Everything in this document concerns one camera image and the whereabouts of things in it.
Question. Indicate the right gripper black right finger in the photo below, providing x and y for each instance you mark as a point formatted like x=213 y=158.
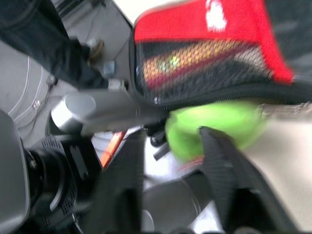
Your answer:
x=231 y=185

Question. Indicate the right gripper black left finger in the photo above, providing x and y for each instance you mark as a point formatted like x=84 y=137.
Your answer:
x=122 y=195

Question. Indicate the black racket cover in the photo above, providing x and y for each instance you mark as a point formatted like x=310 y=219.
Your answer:
x=195 y=24

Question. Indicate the orange strip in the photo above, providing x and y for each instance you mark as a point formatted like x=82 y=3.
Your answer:
x=113 y=148

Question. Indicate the silver and black robot torso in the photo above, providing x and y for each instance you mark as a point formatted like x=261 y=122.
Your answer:
x=56 y=170

